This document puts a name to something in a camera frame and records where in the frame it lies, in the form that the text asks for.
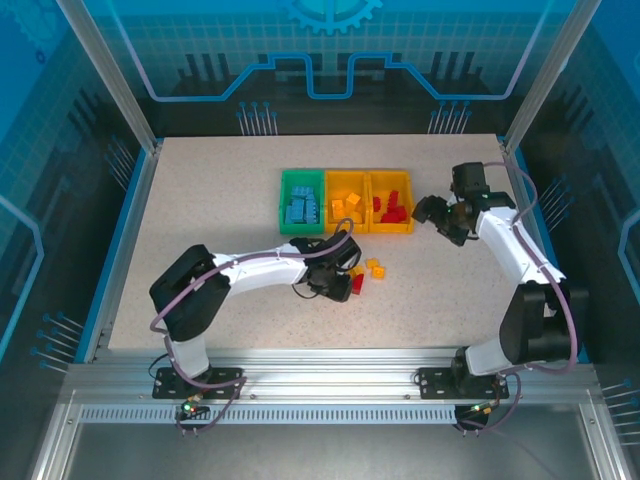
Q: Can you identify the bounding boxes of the yellow plastic bin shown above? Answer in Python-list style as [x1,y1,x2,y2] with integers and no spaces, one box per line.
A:
[367,169,416,235]
[323,169,372,235]

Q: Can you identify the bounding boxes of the green plastic bin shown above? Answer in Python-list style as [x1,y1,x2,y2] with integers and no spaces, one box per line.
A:
[278,168,327,235]

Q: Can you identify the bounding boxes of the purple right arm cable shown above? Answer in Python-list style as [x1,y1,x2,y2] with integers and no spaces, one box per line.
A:
[457,162,581,436]

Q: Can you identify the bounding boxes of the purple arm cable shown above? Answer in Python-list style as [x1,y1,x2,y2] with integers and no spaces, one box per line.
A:
[457,162,581,436]
[149,218,356,436]

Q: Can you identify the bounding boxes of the aluminium mounting rail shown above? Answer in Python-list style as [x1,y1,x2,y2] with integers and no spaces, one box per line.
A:
[64,347,601,401]

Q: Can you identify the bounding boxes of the slotted aluminium cable duct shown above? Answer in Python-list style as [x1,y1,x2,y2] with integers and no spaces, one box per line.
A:
[79,405,459,425]

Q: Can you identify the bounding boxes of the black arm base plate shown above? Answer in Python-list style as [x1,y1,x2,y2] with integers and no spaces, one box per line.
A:
[152,366,245,400]
[417,366,511,400]

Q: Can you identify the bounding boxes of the aluminium frame post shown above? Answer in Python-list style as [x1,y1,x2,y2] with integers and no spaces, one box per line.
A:
[54,0,164,151]
[502,0,604,154]

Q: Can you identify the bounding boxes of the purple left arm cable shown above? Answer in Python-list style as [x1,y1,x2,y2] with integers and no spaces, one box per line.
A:
[149,218,356,436]

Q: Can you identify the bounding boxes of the thin black cable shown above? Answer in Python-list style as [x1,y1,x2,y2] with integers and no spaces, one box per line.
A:
[147,353,171,381]

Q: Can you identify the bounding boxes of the aluminium lower frame leg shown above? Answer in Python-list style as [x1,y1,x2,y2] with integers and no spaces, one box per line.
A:
[29,389,84,480]
[577,394,634,480]

